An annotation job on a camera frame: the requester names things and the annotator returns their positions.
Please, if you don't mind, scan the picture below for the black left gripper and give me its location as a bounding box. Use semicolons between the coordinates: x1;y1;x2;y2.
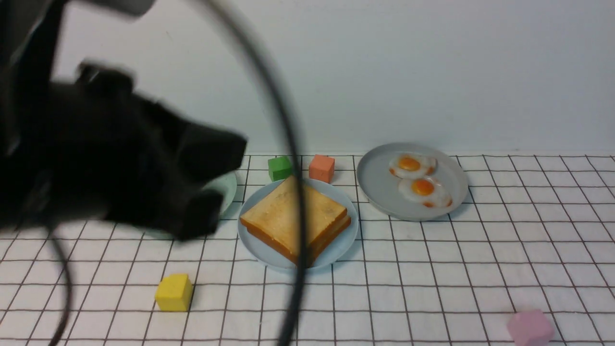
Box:
1;62;247;242

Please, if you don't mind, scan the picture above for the toast slice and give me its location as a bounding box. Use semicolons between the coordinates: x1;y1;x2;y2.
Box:
240;215;351;267
240;175;348;257

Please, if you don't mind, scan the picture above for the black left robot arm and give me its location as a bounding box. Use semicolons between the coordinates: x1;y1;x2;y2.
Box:
1;0;247;241

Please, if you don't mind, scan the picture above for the pale green plate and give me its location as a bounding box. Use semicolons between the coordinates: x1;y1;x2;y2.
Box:
144;171;238;240

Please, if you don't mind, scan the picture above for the green cube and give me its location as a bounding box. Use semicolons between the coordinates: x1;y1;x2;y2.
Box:
268;156;294;182

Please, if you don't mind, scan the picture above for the yellow block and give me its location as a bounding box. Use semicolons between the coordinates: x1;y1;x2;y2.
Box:
155;273;194;312

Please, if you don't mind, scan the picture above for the orange cube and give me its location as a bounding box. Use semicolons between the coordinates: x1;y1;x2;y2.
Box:
309;155;335;184

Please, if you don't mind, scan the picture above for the grey plate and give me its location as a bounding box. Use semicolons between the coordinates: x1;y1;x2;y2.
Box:
356;142;469;221

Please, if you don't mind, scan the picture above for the back fried egg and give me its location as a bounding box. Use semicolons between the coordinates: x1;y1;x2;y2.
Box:
389;153;438;180

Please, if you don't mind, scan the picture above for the fried egg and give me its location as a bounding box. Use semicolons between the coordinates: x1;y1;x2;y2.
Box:
397;175;453;208
389;153;438;180

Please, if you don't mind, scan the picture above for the front right fried egg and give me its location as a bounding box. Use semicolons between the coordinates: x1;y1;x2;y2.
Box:
397;175;453;208

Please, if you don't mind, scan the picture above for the checkered white tablecloth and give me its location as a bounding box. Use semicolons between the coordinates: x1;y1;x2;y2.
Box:
0;154;615;346

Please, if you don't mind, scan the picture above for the pink block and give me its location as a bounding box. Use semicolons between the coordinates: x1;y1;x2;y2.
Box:
507;309;555;346

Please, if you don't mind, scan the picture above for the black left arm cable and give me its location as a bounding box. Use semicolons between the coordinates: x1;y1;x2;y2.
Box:
46;0;308;346

